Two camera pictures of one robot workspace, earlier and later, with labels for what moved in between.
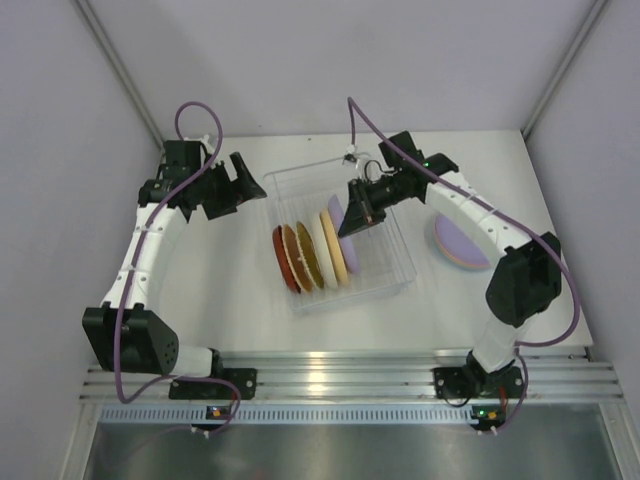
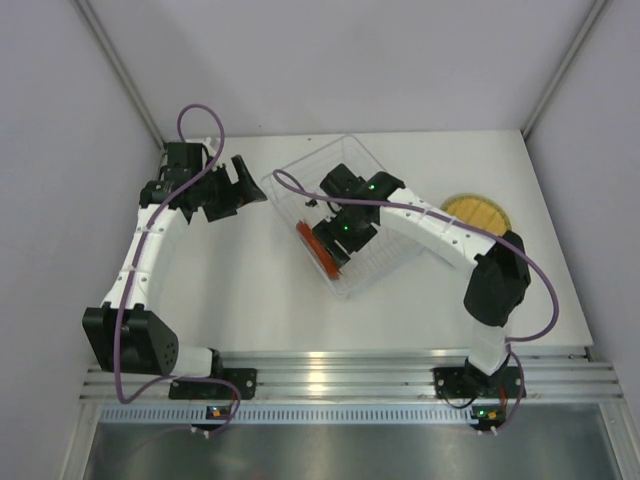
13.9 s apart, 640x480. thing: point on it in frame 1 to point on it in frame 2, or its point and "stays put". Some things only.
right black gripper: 362,212 to 327,232
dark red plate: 283,259 to 318,250
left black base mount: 245,380 stays put
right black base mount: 463,382 stays put
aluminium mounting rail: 367,376 stays put
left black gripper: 228,188 stays put
